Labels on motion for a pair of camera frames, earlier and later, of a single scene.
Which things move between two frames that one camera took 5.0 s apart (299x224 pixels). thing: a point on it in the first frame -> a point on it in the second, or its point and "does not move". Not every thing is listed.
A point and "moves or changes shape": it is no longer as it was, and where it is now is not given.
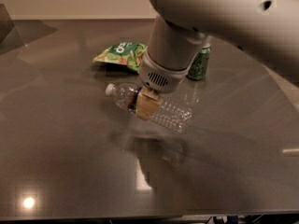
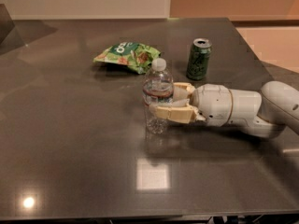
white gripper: (159, 76) -> (212, 105)
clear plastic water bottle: (172, 114) moves or changes shape
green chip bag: (128, 53) does not move
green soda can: (198, 68) does not move
